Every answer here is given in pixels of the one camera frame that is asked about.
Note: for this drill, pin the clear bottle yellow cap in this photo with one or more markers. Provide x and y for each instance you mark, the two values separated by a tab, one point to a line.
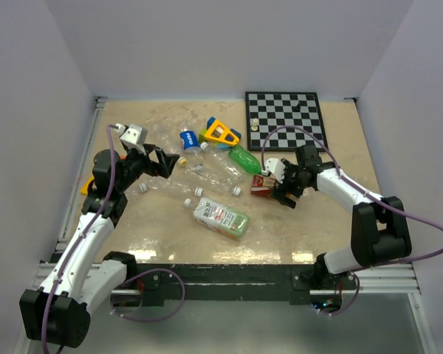
169	144

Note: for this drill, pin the clear bottle white cap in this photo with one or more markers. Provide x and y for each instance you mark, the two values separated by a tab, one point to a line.
168	187
222	160
211	180

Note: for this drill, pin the yellow triangle toy block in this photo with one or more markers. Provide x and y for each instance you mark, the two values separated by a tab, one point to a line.
218	132
84	189

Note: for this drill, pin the aluminium frame rail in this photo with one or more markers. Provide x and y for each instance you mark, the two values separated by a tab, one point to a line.
65	233

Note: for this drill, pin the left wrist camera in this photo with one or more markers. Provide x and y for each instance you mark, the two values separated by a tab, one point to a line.
133	136

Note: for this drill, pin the black white chessboard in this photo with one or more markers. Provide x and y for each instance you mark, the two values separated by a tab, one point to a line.
280	127

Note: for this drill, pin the green plastic bottle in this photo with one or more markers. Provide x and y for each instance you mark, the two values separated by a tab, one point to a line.
245	160

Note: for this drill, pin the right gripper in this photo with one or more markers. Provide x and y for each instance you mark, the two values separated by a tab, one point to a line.
280	194

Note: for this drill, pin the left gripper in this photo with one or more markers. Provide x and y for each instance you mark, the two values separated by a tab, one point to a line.
166	161

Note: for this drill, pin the white green tea bottle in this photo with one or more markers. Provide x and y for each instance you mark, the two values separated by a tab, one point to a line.
217	217

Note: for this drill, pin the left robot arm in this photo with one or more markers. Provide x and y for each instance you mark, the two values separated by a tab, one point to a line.
59	311

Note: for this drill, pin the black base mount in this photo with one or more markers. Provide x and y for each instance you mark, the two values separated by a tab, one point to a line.
295	284

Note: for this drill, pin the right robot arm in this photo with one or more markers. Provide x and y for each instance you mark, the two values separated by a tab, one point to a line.
379	230

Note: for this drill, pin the blue pepsi bottle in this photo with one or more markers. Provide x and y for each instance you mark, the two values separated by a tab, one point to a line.
190	143

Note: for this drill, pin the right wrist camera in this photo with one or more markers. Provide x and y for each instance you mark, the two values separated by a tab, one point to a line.
274	168

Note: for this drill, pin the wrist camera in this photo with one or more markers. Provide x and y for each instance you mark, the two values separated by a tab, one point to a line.
133	136
274	168

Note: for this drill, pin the amber tea bottle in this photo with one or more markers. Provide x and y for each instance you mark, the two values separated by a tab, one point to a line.
262	186

